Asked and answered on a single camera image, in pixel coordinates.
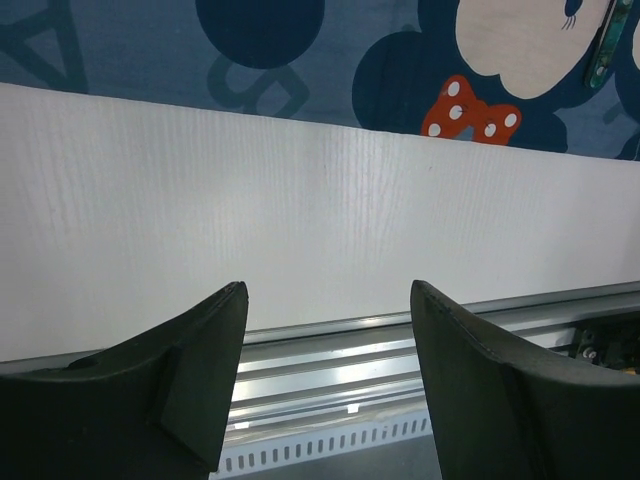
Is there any blue slotted cable duct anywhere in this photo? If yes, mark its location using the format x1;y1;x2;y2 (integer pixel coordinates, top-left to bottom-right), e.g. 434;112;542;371
209;411;432;479

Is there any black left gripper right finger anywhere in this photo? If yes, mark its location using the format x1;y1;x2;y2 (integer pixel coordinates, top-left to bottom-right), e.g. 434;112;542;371
410;280;639;479

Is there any aluminium front rail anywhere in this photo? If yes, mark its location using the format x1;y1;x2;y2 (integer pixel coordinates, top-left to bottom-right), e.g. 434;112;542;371
0;280;640;441

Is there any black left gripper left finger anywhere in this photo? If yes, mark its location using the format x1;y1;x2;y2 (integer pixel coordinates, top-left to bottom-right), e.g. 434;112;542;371
1;281;249;479

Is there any blue cartoon bear placemat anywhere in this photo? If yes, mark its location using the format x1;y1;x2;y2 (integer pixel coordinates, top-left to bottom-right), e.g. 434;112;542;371
1;1;639;161

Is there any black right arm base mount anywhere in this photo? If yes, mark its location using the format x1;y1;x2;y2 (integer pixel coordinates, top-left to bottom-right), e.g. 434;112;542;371
569;320;639;375

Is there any metal spoon green handle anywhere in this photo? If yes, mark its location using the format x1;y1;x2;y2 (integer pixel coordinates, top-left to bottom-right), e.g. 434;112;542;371
584;0;634;90

